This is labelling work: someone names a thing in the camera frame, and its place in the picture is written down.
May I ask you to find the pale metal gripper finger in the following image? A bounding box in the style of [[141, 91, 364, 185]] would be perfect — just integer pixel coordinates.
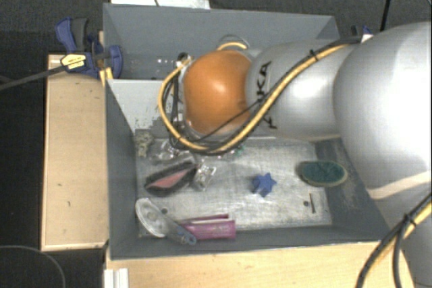
[[193, 163, 217, 192]]

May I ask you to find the clear glass thing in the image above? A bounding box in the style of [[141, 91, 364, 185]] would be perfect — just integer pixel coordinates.
[[155, 139, 185, 163]]

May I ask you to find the purple box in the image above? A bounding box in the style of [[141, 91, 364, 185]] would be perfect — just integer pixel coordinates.
[[179, 214, 237, 241]]

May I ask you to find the olive green toy animal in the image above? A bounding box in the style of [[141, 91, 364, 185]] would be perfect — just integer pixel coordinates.
[[135, 131, 155, 158]]

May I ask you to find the blue star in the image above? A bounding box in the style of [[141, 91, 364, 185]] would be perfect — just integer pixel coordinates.
[[250, 172, 278, 196]]

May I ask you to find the grey-blue small tool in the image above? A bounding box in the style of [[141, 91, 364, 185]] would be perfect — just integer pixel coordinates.
[[161, 216, 198, 246]]

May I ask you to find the clear round lid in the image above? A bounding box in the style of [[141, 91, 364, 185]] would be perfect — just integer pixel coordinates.
[[135, 198, 169, 238]]

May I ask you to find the pale wood board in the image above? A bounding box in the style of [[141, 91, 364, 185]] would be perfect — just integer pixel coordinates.
[[40, 53, 111, 252]]

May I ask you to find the grey metal bin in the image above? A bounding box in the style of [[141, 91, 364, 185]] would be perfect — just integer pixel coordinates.
[[101, 2, 393, 260]]

